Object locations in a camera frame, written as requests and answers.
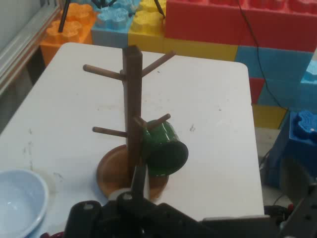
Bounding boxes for green ceramic mug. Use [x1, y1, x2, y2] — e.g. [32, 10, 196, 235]
[140, 119, 189, 178]

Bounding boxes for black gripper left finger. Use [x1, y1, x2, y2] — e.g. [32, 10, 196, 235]
[65, 163, 207, 238]

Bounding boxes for light blue bowl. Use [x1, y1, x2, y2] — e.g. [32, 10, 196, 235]
[0, 169, 50, 238]

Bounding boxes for brown wooden mug tree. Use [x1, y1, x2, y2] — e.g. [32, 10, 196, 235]
[83, 45, 177, 200]

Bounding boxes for orange foam block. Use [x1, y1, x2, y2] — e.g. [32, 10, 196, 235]
[39, 1, 98, 65]

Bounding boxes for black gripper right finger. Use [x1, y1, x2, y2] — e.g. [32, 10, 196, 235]
[202, 182, 317, 238]

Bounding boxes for thin black hanging cable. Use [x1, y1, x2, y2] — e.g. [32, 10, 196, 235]
[237, 0, 289, 111]

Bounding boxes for yellow foam block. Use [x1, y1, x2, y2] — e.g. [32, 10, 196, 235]
[127, 0, 167, 53]
[162, 38, 239, 62]
[251, 103, 289, 130]

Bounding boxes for aluminium wall rail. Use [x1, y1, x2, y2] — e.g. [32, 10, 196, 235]
[0, 4, 62, 96]

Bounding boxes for dark blue foam block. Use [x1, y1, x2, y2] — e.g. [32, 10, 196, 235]
[263, 110, 317, 187]

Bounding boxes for red triangular foam block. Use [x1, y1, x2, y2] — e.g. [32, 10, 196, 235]
[248, 77, 267, 105]

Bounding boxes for large red foam block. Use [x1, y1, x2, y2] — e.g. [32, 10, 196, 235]
[164, 0, 317, 53]

